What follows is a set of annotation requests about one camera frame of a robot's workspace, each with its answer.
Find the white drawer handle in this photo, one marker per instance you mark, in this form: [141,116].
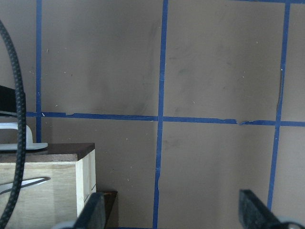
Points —
[30,145]

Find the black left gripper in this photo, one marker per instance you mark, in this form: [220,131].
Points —
[7,102]

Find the grey orange handled scissors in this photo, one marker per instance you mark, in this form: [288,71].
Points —
[6,188]

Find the wooden drawer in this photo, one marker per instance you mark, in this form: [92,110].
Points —
[65,178]

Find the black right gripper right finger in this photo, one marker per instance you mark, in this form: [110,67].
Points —
[254,214]

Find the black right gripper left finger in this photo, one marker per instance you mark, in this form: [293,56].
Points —
[91,217]

